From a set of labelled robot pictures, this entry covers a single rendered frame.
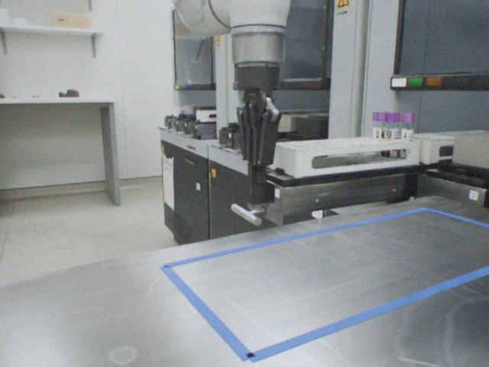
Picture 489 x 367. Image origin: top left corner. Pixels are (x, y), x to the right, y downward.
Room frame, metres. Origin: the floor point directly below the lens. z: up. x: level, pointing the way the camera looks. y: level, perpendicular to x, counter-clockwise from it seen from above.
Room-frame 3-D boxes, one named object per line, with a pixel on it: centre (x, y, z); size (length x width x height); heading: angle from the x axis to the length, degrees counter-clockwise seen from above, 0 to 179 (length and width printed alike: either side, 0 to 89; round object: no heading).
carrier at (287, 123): (1.38, -0.14, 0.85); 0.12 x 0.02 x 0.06; 26
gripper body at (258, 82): (0.71, -0.02, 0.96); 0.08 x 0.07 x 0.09; 25
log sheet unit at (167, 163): (2.42, 0.47, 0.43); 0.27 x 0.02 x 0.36; 25
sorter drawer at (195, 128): (2.12, -0.04, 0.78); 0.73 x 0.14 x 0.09; 115
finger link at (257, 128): (0.70, -0.03, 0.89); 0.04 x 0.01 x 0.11; 115
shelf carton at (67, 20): (3.72, 1.46, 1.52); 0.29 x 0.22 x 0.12; 114
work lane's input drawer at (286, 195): (0.86, -0.33, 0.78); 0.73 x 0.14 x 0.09; 115
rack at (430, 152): (0.93, -0.49, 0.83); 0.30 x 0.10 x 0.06; 115
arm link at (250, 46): (0.71, -0.02, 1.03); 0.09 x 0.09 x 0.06
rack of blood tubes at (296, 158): (0.80, -0.20, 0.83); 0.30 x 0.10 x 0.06; 116
